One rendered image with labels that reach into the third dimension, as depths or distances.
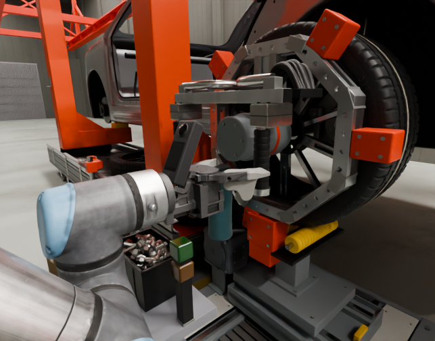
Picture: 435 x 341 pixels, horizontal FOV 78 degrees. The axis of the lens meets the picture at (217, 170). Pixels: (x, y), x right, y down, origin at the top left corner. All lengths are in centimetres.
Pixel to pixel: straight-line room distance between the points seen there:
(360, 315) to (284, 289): 29
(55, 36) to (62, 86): 41
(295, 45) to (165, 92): 51
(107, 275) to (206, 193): 20
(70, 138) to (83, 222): 258
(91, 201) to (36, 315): 15
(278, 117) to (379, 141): 24
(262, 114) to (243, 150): 18
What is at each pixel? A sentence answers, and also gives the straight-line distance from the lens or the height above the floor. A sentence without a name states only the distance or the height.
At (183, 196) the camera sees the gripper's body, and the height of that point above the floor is 80.
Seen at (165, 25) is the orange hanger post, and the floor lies 122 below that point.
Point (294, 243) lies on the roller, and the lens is 91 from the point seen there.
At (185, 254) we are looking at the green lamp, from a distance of 62.
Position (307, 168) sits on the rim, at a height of 74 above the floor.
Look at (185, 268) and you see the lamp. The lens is 63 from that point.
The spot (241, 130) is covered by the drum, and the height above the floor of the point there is 88.
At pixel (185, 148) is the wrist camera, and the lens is 46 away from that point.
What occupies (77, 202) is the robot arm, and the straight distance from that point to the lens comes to 39.
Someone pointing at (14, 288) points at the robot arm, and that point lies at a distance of 28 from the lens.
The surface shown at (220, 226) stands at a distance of 95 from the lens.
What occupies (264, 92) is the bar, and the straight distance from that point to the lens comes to 62.
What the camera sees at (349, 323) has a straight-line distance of 126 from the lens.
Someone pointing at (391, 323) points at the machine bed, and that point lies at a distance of 143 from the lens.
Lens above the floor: 96
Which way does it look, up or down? 15 degrees down
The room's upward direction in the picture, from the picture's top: 1 degrees counter-clockwise
